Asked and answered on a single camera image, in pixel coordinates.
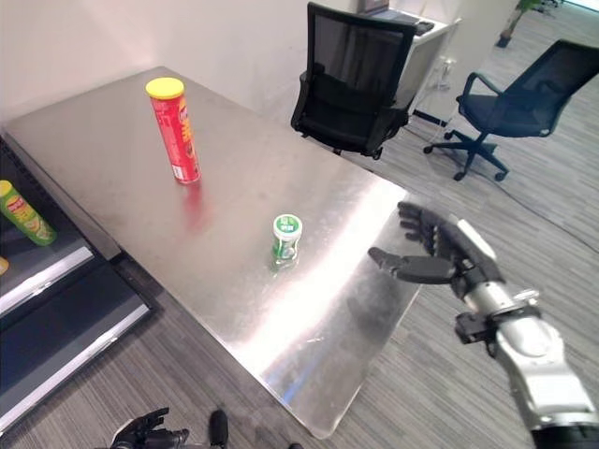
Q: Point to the dark blue office chair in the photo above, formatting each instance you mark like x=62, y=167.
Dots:
x=507, y=107

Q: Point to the green chips can yellow lid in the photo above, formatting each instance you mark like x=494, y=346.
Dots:
x=25, y=216

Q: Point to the red chips can yellow lid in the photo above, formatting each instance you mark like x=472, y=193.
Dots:
x=177, y=133

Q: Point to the black mesh office chair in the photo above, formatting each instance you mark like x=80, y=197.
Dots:
x=348, y=82

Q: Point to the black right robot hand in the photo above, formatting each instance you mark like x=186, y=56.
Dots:
x=433, y=269

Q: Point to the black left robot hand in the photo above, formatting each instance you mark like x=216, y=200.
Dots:
x=145, y=432

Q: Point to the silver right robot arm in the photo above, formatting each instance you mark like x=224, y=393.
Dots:
x=529, y=355

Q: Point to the green gum bottle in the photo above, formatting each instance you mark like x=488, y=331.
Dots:
x=285, y=243

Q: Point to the white desk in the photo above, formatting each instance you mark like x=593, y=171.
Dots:
x=428, y=44

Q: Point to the black metal shelf unit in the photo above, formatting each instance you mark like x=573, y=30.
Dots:
x=51, y=299

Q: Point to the potted plant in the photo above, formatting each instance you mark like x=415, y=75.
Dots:
x=511, y=21

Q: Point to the black robot foot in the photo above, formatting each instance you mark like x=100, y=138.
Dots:
x=217, y=428

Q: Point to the black keyboard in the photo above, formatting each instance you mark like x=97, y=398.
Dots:
x=423, y=27

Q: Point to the white power strip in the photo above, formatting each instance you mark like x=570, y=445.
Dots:
x=444, y=70

